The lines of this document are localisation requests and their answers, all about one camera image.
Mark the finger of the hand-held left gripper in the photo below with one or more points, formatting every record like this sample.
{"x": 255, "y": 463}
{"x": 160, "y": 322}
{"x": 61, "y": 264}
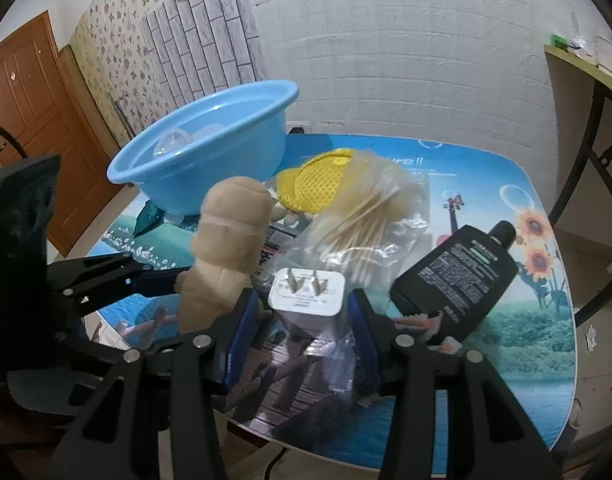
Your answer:
{"x": 73, "y": 337}
{"x": 161, "y": 281}

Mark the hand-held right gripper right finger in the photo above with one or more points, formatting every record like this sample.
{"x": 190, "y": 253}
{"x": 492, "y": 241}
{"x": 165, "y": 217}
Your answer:
{"x": 366, "y": 345}

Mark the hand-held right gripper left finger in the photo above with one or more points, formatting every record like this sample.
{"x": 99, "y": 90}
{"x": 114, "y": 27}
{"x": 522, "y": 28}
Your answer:
{"x": 241, "y": 342}

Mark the white charger plug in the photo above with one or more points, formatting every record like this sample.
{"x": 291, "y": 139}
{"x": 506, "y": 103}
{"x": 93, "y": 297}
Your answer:
{"x": 306, "y": 300}

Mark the beige ginger plush toy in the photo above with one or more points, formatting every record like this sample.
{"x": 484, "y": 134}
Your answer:
{"x": 226, "y": 240}

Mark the black bottle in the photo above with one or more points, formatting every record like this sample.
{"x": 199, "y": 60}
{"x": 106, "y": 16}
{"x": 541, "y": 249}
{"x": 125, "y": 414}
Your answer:
{"x": 455, "y": 280}

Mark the clear bag of cotton swabs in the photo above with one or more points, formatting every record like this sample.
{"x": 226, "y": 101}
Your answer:
{"x": 366, "y": 225}

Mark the blue plastic basin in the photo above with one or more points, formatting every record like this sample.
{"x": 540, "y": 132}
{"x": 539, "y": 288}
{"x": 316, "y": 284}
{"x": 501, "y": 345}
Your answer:
{"x": 211, "y": 125}

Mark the yellow mesh mushroom plush toy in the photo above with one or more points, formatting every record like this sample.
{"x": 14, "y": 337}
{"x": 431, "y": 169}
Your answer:
{"x": 316, "y": 185}

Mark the clear plastic bag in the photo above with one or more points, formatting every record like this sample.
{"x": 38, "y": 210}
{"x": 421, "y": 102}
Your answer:
{"x": 331, "y": 360}

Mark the teal snack packet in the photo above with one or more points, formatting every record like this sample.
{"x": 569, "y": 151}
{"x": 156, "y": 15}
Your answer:
{"x": 148, "y": 216}

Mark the orange and white toothbrush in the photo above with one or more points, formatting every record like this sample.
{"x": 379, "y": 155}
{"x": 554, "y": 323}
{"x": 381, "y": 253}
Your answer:
{"x": 435, "y": 330}

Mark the clear plastic dome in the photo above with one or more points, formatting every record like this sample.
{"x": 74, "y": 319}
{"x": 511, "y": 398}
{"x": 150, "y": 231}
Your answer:
{"x": 171, "y": 142}

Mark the brown wooden door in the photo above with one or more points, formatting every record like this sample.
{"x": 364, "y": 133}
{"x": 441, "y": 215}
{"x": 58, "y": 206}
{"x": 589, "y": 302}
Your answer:
{"x": 31, "y": 85}

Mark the side table with black legs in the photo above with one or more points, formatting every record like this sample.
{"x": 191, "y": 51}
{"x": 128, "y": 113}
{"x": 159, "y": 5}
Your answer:
{"x": 570, "y": 67}

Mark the small green item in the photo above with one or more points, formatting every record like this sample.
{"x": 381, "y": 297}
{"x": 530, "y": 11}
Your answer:
{"x": 558, "y": 42}

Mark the crumpled clear plastic wrap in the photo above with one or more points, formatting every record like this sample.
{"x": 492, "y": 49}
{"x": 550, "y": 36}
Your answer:
{"x": 580, "y": 45}

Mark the black wall socket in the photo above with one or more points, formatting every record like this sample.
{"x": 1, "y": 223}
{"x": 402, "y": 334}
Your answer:
{"x": 298, "y": 129}

